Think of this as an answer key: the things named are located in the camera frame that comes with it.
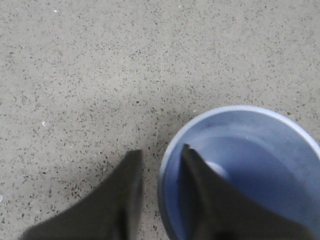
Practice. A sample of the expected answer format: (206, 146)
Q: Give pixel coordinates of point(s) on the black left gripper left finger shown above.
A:
(110, 212)

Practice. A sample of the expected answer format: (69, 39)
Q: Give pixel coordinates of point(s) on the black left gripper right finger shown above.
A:
(220, 212)

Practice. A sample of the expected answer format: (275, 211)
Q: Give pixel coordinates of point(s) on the blue plastic cup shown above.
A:
(263, 154)

